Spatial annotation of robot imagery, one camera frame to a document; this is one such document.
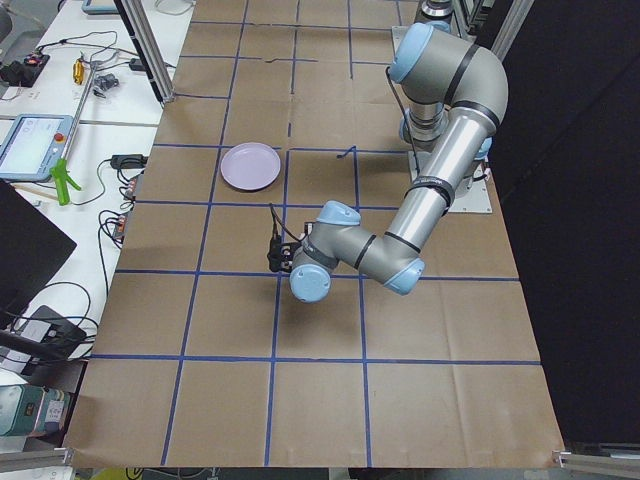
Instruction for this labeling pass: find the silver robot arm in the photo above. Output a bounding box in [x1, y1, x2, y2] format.
[414, 0, 454, 23]
[289, 23, 508, 303]

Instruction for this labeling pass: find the lilac plate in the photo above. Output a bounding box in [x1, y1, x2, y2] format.
[220, 142, 281, 191]

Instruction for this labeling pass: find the brown paper table cover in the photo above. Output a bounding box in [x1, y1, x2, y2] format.
[65, 1, 562, 468]

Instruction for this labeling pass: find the black power adapter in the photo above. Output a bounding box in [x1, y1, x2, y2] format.
[109, 154, 148, 170]

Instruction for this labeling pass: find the wooden chopstick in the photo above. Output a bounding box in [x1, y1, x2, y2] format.
[13, 184, 58, 202]

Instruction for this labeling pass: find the black monitor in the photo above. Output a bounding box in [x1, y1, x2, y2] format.
[1, 182, 77, 328]

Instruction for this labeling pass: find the yellow tool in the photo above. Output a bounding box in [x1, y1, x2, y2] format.
[72, 58, 85, 85]

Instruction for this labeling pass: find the blue teach pendant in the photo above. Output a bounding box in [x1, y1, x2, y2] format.
[1, 114, 73, 182]

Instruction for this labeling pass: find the black electronics box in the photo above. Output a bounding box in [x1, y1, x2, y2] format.
[1, 52, 50, 88]

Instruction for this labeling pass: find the green tin box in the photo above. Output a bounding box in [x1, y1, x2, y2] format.
[1, 384, 71, 437]

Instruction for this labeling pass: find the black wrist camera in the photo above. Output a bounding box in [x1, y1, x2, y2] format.
[267, 236, 301, 273]

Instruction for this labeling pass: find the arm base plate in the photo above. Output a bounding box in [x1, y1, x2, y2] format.
[408, 151, 493, 215]

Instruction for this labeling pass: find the green handled reacher stick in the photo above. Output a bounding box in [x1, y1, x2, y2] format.
[50, 60, 99, 206]

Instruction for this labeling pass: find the aluminium frame post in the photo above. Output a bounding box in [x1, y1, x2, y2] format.
[114, 0, 175, 105]

